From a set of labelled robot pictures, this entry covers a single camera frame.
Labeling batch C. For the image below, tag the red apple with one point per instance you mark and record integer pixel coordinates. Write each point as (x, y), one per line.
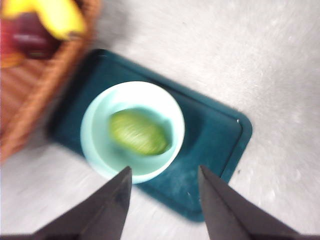
(7, 61)

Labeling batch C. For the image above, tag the yellow banana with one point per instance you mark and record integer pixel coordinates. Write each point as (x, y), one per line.
(62, 17)

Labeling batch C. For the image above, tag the dark red plum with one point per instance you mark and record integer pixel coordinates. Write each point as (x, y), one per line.
(30, 37)

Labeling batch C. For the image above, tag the brown wicker basket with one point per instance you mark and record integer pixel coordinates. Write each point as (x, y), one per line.
(25, 100)

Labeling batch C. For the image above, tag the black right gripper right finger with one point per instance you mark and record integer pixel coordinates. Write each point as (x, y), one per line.
(225, 215)

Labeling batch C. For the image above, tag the green avocado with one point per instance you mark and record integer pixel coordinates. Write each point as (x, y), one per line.
(140, 132)

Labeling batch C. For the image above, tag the dark glossy rectangular tray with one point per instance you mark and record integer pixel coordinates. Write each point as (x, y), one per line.
(212, 140)

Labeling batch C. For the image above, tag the teal ceramic bowl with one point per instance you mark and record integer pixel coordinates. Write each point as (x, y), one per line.
(100, 150)

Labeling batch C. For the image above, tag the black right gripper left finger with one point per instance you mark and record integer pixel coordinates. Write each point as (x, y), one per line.
(105, 212)

